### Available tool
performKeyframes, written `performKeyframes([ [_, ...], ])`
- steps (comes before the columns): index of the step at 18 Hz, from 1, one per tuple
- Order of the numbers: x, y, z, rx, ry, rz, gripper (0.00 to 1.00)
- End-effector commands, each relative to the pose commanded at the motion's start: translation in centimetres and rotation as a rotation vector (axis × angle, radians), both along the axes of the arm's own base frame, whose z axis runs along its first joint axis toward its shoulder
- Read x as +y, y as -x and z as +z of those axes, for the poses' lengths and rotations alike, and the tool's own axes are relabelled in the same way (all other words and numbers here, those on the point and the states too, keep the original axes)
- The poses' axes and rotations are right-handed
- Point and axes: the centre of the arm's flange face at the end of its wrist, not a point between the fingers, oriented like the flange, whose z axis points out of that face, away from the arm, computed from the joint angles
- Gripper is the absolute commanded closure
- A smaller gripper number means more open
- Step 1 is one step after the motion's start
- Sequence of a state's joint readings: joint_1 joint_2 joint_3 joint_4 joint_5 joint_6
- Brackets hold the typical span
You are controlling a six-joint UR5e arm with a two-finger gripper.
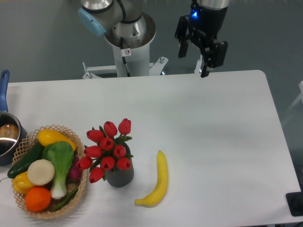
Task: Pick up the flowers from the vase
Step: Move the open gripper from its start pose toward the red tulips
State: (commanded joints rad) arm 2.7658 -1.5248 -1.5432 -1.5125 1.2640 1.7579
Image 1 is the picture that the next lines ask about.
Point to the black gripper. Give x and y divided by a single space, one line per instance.
204 23

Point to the red tulip bouquet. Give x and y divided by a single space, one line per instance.
106 138

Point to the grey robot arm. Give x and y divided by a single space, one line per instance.
99 16

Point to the dark grey ribbed vase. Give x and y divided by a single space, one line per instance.
118 168

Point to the yellow banana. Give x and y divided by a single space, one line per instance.
160 189

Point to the green bok choy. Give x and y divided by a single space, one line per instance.
61 155

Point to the yellow squash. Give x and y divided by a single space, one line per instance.
48 136

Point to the purple red radish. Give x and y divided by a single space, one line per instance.
74 173

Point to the black device at table edge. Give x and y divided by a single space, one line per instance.
295 203

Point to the green cucumber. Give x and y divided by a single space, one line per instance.
34 154

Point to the woven wicker basket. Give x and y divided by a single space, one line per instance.
24 146

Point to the green bean pod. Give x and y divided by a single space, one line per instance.
66 200

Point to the orange fruit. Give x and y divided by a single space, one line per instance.
37 199

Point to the yellow bell pepper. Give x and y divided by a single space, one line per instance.
21 183

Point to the white metal base frame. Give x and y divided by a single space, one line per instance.
101 69

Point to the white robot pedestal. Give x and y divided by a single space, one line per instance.
131 46

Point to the blue handled saucepan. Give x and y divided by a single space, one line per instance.
11 130

